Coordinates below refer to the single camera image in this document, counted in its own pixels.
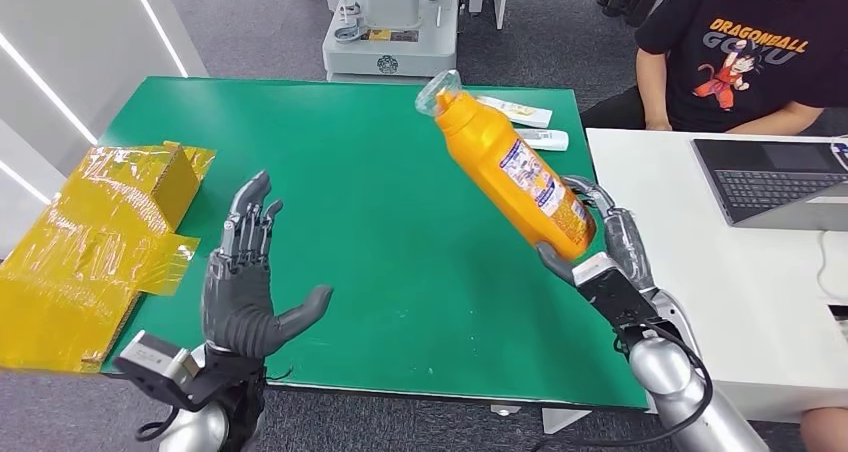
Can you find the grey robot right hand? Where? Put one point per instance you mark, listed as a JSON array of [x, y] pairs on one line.
[[629, 244]]

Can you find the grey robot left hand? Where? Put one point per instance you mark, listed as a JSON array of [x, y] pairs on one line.
[[238, 303]]

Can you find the orange bottle with clear cap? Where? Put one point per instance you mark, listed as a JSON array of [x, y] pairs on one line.
[[510, 177]]

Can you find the white robot base machine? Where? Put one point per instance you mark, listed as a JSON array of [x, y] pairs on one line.
[[397, 45]]

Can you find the white desk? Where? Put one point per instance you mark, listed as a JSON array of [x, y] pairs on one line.
[[729, 270]]

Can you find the white tube with grey cap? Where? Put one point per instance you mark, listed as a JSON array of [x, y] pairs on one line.
[[546, 141]]

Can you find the grey laptop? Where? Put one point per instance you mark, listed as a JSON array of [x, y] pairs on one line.
[[775, 177]]

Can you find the yellow taped cardboard box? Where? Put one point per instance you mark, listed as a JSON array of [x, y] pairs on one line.
[[79, 250]]

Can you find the white tube with yellow print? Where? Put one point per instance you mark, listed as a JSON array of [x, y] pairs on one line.
[[523, 112]]

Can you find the person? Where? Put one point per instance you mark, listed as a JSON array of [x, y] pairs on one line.
[[742, 51]]

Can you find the person's knee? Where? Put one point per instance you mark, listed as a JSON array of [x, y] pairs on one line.
[[821, 436]]

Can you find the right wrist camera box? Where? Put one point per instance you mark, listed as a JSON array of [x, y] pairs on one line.
[[616, 296]]

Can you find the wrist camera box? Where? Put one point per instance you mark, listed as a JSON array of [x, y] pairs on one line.
[[156, 359], [616, 296]]

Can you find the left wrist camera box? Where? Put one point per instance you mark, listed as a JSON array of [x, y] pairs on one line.
[[156, 359]]

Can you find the white table leg bracket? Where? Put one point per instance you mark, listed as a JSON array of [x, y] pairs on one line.
[[560, 421]]

